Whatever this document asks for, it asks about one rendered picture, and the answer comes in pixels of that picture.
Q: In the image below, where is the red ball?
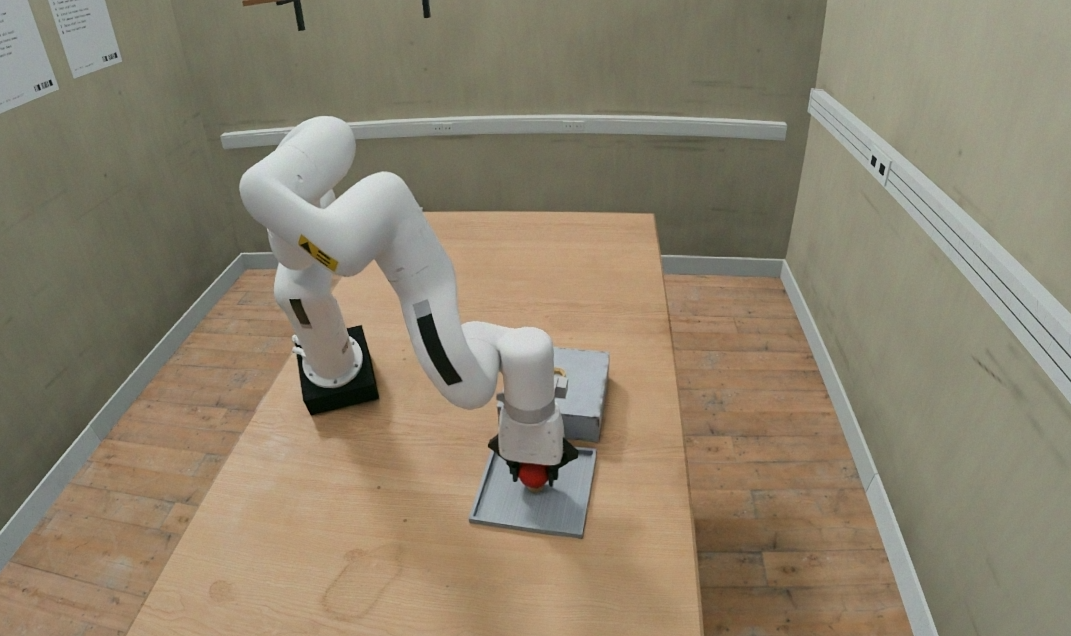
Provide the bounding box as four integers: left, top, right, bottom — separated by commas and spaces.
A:
518, 461, 549, 488

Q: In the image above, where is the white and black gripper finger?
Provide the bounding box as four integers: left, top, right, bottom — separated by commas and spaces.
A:
548, 437, 579, 487
487, 434, 521, 482

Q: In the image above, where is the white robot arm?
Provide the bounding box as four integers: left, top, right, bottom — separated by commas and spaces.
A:
239, 116, 568, 423

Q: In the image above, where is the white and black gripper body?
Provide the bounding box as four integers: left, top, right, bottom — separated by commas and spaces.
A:
499, 402, 564, 465

